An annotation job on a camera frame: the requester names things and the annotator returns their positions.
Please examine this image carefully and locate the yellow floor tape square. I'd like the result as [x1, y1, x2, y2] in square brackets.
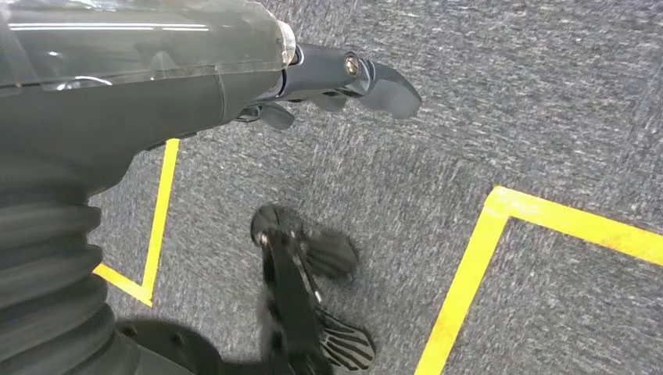
[91, 137, 181, 309]
[413, 185, 663, 375]

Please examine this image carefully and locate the black robot leg and foot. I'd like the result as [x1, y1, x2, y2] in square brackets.
[116, 203, 378, 375]

